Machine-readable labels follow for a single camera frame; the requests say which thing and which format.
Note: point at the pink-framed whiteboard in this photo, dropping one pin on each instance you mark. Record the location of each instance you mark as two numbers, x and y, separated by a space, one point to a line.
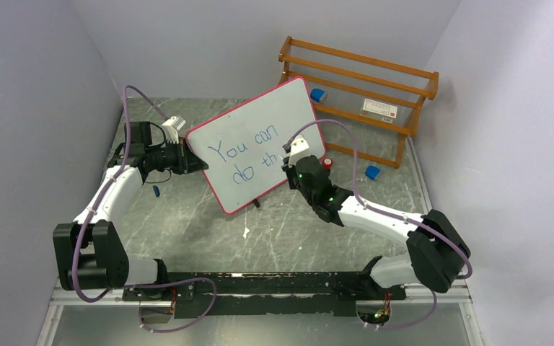
243 147

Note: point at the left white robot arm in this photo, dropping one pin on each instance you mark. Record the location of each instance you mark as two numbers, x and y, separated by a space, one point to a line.
90 246

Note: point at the wooden shelf rack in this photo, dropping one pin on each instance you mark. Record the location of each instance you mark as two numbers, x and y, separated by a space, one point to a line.
349 78

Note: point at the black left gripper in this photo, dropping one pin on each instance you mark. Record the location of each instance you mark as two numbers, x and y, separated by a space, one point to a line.
185 163

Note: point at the black base beam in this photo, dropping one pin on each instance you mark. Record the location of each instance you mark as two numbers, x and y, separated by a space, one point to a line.
247 294

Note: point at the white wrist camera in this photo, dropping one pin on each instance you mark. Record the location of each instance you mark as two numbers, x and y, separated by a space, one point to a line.
295 150
171 127

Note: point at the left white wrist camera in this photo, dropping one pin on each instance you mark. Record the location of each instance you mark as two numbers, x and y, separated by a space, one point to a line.
171 127

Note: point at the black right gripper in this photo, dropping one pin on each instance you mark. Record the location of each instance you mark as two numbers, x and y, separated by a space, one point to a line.
289 170

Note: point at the aluminium base frame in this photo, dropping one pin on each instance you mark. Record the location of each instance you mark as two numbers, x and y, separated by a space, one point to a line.
422 318

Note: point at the blue square block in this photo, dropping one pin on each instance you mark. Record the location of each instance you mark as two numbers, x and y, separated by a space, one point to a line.
372 172

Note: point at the blue grey board eraser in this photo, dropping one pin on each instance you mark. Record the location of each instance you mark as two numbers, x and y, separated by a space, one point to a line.
318 95

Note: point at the white cardboard box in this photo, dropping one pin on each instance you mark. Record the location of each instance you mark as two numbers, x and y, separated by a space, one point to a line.
385 112

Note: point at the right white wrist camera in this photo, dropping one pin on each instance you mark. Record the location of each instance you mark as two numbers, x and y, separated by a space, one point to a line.
295 150

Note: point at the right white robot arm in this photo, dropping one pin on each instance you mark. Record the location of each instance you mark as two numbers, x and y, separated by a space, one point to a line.
435 252

